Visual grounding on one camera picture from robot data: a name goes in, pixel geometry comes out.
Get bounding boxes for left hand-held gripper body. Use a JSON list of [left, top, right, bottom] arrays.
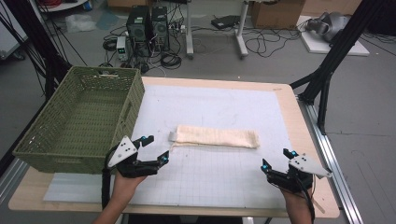
[[106, 135, 160, 179]]

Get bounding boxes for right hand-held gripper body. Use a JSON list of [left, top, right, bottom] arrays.
[[266, 154, 333, 194]]

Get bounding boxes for green woven basket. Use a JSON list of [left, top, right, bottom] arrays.
[[12, 65, 146, 175]]

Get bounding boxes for cream towel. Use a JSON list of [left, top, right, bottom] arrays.
[[168, 124, 262, 149]]

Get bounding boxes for person's right hand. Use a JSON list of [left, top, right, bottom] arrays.
[[279, 188, 313, 216]]

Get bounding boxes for person's left hand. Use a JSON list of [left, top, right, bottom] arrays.
[[110, 170, 148, 204]]

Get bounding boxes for wooden table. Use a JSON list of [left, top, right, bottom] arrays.
[[7, 76, 341, 219]]

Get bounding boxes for thin wooden stick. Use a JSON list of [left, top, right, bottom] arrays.
[[311, 198, 327, 215]]

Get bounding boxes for white grid mat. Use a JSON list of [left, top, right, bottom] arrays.
[[43, 84, 294, 210]]

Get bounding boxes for grey power supply unit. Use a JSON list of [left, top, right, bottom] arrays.
[[116, 35, 131, 63]]

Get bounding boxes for black metal stand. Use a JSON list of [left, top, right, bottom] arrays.
[[2, 0, 73, 101], [289, 0, 389, 135]]

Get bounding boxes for white floor board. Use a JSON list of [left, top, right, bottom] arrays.
[[296, 15, 371, 57]]

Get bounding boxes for black computer tower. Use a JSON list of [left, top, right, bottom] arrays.
[[125, 5, 151, 58], [150, 5, 171, 52]]

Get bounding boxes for white power strip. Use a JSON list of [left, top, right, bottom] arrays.
[[168, 23, 187, 33]]

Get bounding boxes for white desk leg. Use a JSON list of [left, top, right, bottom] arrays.
[[234, 0, 249, 60], [185, 0, 195, 61]]

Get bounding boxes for grey helmet-shaped device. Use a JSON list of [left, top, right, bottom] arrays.
[[305, 11, 352, 44]]

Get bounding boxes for clear plastic bag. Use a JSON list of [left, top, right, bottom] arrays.
[[64, 13, 97, 34]]

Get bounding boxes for brown cardboard box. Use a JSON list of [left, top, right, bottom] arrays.
[[250, 0, 306, 30]]

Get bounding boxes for flat black device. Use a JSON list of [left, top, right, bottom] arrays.
[[210, 15, 241, 31]]

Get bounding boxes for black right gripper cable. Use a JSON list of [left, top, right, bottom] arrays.
[[293, 175, 316, 224]]

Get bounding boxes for aluminium rail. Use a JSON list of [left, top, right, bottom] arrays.
[[298, 95, 364, 224]]

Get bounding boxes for coiled black cable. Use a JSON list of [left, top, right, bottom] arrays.
[[159, 51, 183, 71]]

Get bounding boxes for loose black floor cables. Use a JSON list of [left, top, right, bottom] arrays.
[[244, 27, 303, 59]]

